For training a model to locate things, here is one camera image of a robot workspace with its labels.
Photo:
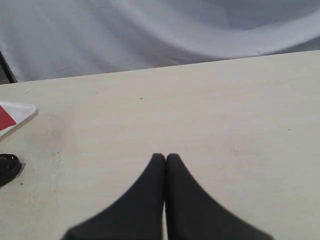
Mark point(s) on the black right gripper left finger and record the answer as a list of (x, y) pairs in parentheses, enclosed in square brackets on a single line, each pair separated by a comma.
[(136, 215)]

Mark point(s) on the black backdrop stand pole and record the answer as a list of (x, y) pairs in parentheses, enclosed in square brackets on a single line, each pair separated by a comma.
[(6, 69)]

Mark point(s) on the white plastic tray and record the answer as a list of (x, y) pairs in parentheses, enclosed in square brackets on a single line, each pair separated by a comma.
[(20, 112)]

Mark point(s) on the white backdrop cloth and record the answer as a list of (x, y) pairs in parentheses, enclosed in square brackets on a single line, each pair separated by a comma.
[(48, 39)]

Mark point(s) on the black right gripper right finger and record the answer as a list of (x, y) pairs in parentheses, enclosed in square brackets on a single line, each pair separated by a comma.
[(192, 214)]

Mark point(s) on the black round lid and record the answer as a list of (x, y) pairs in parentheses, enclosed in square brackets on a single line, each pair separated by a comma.
[(10, 166)]

